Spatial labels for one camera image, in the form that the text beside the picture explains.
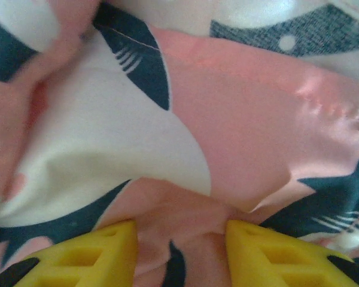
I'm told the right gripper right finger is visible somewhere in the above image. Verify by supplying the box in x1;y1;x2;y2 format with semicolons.
226;219;359;287

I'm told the pink shark-print garment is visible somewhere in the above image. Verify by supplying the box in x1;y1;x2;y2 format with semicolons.
0;0;359;287

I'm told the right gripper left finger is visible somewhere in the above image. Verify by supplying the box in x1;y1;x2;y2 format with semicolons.
0;220;138;287

